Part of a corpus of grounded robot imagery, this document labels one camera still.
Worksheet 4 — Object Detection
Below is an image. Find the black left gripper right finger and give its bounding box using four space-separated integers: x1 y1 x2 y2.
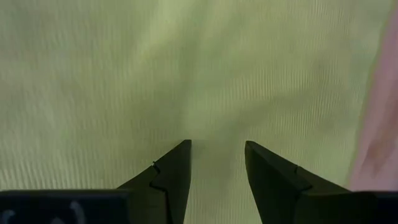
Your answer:
244 140 352 224

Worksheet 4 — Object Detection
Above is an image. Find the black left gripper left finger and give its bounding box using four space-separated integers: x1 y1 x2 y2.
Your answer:
117 139 192 224

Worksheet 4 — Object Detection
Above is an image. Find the green microfiber towel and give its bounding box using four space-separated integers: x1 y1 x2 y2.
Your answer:
0 0 392 224

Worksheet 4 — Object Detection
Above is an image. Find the pink plastic basket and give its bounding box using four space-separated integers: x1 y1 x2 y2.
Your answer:
347 6 398 192

